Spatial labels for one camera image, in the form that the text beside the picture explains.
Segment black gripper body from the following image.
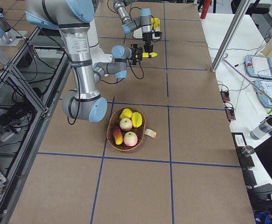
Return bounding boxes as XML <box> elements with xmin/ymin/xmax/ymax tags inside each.
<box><xmin>129</xmin><ymin>44</ymin><xmax>143</xmax><ymax>65</ymax></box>
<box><xmin>142</xmin><ymin>32</ymin><xmax>153</xmax><ymax>53</ymax></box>

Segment brown woven wicker basket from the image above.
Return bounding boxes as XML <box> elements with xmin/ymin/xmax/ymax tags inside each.
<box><xmin>107</xmin><ymin>107</ymin><xmax>146</xmax><ymax>152</ymax></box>

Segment white rectangular bear tray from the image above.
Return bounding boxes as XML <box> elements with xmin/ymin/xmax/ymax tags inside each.
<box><xmin>133</xmin><ymin>26</ymin><xmax>161</xmax><ymax>41</ymax></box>

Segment yellow lemon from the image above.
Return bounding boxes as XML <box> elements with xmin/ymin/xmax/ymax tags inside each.
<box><xmin>119</xmin><ymin>108</ymin><xmax>133</xmax><ymax>120</ymax></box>

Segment yellow starfruit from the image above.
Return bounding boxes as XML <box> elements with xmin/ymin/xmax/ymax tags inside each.
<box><xmin>131</xmin><ymin>112</ymin><xmax>143</xmax><ymax>128</ymax></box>

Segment red fire extinguisher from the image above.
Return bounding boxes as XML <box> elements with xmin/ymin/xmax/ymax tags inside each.
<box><xmin>200</xmin><ymin>0</ymin><xmax>212</xmax><ymax>19</ymax></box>

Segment pink peach fruit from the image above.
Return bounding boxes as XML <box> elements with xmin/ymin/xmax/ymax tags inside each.
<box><xmin>119</xmin><ymin>118</ymin><xmax>133</xmax><ymax>132</ymax></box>
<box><xmin>124</xmin><ymin>132</ymin><xmax>138</xmax><ymax>147</ymax></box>

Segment paper price tag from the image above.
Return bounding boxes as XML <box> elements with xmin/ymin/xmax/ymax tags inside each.
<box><xmin>144</xmin><ymin>128</ymin><xmax>157</xmax><ymax>138</ymax></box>

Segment red yellow mango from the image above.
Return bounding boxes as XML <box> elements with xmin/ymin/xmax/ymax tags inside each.
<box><xmin>113</xmin><ymin>128</ymin><xmax>123</xmax><ymax>145</ymax></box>

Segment orange circuit board far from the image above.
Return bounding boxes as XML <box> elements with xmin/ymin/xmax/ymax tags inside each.
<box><xmin>220</xmin><ymin>91</ymin><xmax>230</xmax><ymax>103</ymax></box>

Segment orange circuit board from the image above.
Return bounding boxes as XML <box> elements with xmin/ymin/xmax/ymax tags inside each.
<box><xmin>224</xmin><ymin>107</ymin><xmax>236</xmax><ymax>122</ymax></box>
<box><xmin>220</xmin><ymin>91</ymin><xmax>230</xmax><ymax>103</ymax></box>

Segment orange circuit board near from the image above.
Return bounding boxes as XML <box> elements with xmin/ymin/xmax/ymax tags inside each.
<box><xmin>224</xmin><ymin>107</ymin><xmax>236</xmax><ymax>122</ymax></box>

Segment blue teach pendant far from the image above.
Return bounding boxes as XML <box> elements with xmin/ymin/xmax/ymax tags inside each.
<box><xmin>245</xmin><ymin>55</ymin><xmax>272</xmax><ymax>80</ymax></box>

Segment small metal weight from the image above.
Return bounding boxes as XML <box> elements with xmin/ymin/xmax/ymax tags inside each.
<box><xmin>241</xmin><ymin>145</ymin><xmax>255</xmax><ymax>157</ymax></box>

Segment clear water bottle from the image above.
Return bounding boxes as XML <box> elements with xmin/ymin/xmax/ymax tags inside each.
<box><xmin>250</xmin><ymin>115</ymin><xmax>272</xmax><ymax>140</ymax></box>

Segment white power strip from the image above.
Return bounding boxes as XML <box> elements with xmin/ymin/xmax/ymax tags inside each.
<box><xmin>0</xmin><ymin>127</ymin><xmax>21</xmax><ymax>142</ymax></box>

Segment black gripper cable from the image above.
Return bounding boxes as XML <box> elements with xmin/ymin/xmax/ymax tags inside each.
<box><xmin>129</xmin><ymin>7</ymin><xmax>163</xmax><ymax>42</ymax></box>
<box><xmin>100</xmin><ymin>59</ymin><xmax>144</xmax><ymax>84</ymax></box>

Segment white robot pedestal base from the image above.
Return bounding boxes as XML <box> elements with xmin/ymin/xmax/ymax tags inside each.
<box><xmin>79</xmin><ymin>0</ymin><xmax>113</xmax><ymax>77</ymax></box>

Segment aluminium frame post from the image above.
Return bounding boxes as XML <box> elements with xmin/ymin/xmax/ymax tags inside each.
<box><xmin>211</xmin><ymin>0</ymin><xmax>250</xmax><ymax>72</ymax></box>

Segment green handled grabber stick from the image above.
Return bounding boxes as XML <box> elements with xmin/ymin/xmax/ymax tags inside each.
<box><xmin>223</xmin><ymin>59</ymin><xmax>272</xmax><ymax>114</ymax></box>

